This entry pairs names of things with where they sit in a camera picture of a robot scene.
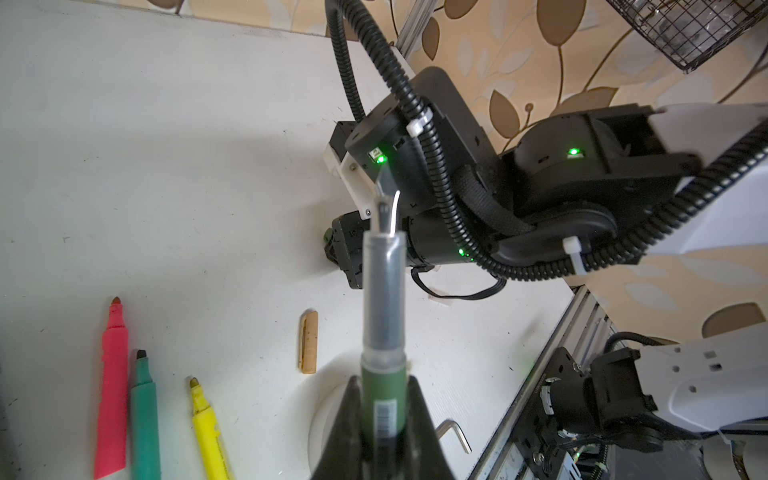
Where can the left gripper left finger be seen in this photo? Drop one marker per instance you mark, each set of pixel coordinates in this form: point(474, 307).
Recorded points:
point(342, 438)

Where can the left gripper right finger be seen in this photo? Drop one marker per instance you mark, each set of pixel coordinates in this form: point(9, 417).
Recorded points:
point(423, 456)

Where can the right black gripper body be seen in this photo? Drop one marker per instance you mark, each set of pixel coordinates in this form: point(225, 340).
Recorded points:
point(423, 239)

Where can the olive green fineliner pen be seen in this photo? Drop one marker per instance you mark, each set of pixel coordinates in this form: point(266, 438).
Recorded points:
point(383, 359)

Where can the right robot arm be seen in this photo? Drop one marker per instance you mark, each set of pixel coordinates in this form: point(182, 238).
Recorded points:
point(580, 192)

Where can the yellow highlighter pen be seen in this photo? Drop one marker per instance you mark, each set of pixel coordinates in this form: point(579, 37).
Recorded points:
point(208, 435)

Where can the teal highlighter pen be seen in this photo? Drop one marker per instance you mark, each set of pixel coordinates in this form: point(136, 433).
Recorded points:
point(145, 441)

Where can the pink highlighter pen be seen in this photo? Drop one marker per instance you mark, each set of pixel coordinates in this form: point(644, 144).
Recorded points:
point(112, 422)

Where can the metal hex key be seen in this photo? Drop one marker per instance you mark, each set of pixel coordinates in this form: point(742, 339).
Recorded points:
point(450, 425)

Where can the clear tape roll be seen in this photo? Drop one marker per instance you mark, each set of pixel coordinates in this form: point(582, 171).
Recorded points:
point(327, 426)

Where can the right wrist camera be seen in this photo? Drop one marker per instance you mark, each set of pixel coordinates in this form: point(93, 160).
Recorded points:
point(343, 166)

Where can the right wire basket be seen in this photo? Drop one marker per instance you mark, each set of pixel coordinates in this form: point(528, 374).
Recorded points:
point(690, 32)

